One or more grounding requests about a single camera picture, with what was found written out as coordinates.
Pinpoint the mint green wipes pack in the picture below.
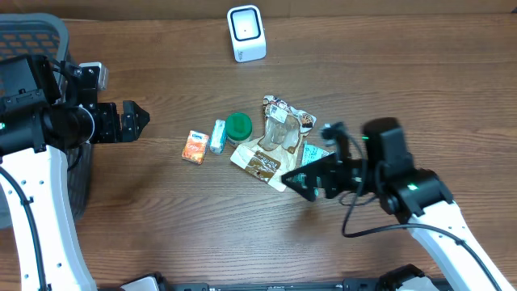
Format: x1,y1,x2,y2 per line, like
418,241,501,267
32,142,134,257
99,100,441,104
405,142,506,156
300,141,330,167

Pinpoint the beige snack pouch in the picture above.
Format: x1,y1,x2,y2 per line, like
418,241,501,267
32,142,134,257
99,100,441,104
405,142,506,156
230,95,317,192

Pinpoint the orange tissue pack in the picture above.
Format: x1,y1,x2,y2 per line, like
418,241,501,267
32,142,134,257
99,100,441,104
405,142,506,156
182,130,210,165

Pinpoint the blue tissue pack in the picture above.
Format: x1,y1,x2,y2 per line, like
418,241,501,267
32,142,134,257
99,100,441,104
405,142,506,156
209,120,226,154

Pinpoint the green lid jar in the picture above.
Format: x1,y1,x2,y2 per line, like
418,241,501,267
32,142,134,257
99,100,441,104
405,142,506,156
225,112,253,148

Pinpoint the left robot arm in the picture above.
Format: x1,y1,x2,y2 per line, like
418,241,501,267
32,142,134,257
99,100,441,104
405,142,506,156
1,54,150,290

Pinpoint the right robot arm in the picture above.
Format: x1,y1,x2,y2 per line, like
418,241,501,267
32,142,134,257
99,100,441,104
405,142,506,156
281,117,513,290

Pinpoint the white barcode scanner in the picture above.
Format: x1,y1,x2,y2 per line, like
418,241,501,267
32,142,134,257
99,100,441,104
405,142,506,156
227,5,267,63

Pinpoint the grey plastic mesh basket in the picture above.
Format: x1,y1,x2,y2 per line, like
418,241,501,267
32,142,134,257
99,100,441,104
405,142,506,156
1,13,93,221

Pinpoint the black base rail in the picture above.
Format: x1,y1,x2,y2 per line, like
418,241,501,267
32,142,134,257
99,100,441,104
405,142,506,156
96,272,456,291

